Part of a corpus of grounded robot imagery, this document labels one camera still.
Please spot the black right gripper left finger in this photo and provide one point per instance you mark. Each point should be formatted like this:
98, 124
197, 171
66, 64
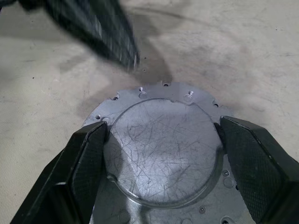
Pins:
79, 168

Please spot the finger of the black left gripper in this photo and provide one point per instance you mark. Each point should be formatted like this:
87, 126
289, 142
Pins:
98, 28

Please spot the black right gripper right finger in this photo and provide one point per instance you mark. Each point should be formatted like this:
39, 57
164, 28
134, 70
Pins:
261, 168

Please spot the silver motor end cover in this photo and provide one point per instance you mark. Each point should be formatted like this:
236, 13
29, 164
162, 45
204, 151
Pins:
163, 151

